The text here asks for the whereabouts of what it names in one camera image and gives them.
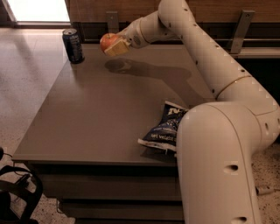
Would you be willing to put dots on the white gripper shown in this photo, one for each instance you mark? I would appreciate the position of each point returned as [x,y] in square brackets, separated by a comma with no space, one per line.
[133,36]

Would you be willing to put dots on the white power strip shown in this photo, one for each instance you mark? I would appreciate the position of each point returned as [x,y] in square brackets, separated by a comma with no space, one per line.
[263,190]

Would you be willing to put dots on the black chair base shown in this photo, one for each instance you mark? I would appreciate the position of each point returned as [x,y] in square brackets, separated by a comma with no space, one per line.
[30,198]

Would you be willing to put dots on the grey drawer cabinet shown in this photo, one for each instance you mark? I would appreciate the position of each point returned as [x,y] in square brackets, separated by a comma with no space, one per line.
[83,144]

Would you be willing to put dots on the wooden counter panel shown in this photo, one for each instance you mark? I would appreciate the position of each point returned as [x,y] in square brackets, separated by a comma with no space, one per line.
[204,11]

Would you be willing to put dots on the dark blue chip bag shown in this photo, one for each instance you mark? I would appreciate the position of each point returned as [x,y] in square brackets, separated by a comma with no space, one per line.
[164,135]

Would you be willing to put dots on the right metal bracket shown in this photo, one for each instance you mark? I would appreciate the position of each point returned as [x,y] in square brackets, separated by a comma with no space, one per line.
[241,30]

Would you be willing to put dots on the metal bracket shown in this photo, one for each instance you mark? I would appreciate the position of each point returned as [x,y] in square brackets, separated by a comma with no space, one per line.
[241,30]
[112,21]

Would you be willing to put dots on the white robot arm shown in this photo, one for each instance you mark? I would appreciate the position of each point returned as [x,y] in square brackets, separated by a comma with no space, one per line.
[215,140]

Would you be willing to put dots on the blue pepsi can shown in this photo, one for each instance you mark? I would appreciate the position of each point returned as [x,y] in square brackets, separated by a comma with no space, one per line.
[72,45]

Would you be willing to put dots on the left metal bracket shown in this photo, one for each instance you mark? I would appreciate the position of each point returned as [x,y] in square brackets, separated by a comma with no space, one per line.
[112,21]

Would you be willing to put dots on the red apple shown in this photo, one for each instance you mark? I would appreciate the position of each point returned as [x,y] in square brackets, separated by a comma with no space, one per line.
[108,41]

